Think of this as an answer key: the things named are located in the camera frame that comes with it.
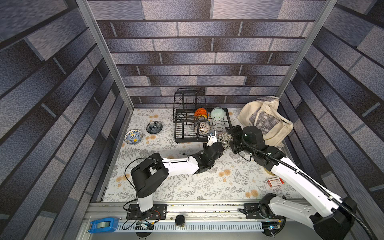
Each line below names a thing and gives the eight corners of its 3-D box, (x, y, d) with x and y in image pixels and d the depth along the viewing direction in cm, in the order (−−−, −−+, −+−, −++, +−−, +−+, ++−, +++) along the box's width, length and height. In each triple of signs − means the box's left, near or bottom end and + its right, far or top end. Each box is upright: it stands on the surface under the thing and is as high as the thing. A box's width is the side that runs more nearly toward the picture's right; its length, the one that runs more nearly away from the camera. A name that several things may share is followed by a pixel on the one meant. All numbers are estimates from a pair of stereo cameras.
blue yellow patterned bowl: (125, 145, 101) (122, 141, 97) (129, 133, 107) (127, 129, 103) (140, 145, 101) (138, 141, 97) (143, 133, 107) (141, 129, 103)
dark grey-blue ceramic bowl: (147, 135, 106) (145, 130, 102) (149, 125, 112) (148, 121, 107) (161, 135, 106) (160, 130, 102) (163, 125, 112) (162, 121, 107)
